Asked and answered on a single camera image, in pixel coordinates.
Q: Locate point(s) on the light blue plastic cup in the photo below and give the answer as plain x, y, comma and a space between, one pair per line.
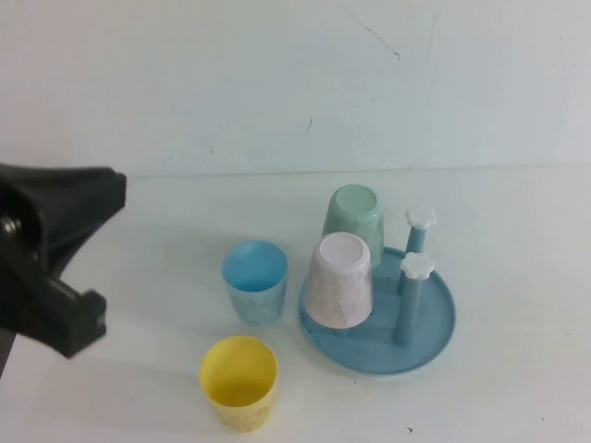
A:
254, 304

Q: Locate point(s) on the mint green plastic cup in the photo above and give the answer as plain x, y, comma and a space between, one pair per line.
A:
355, 203

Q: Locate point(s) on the yellow plastic cup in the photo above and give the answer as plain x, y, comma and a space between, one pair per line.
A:
240, 406

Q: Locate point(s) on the blue cup stand with pegs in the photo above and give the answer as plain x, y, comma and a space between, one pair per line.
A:
415, 341

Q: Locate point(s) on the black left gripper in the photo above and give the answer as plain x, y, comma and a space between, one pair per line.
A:
16, 258

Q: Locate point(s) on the white marbled plastic cup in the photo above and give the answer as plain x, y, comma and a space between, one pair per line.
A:
339, 290

